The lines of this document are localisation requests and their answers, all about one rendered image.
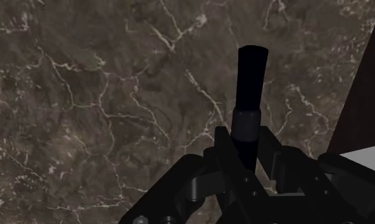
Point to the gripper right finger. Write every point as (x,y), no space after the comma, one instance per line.
(302,173)

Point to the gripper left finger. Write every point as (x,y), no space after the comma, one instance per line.
(187,186)

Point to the black brush with grey band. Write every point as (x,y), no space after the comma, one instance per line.
(248,102)

